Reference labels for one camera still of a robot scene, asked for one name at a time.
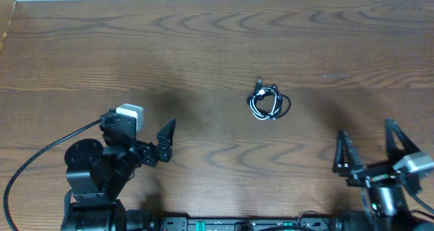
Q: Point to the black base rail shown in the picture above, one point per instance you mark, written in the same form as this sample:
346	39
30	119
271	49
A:
214	224

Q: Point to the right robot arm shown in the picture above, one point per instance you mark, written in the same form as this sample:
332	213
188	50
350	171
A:
385	207

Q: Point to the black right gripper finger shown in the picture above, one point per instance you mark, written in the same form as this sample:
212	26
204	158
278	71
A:
398	144
346	160

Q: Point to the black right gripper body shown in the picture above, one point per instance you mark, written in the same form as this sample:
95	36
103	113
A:
375	175

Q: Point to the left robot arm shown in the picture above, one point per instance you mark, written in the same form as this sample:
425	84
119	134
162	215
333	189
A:
98	171

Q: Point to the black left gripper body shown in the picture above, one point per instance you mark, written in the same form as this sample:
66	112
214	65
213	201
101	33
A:
148	151

